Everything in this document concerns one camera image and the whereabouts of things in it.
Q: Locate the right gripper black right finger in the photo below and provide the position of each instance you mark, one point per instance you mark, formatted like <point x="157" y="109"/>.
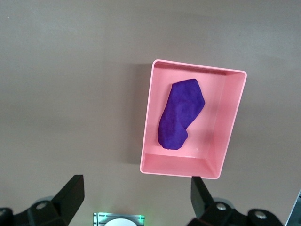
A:
<point x="204" y="207"/>

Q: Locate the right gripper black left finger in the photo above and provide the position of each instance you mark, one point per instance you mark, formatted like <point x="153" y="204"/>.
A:
<point x="67" y="202"/>

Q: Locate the pink plastic bin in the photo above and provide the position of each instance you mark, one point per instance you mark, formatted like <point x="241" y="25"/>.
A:
<point x="218" y="131"/>

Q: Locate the purple cloth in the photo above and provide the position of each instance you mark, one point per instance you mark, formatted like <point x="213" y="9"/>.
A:
<point x="181" y="117"/>

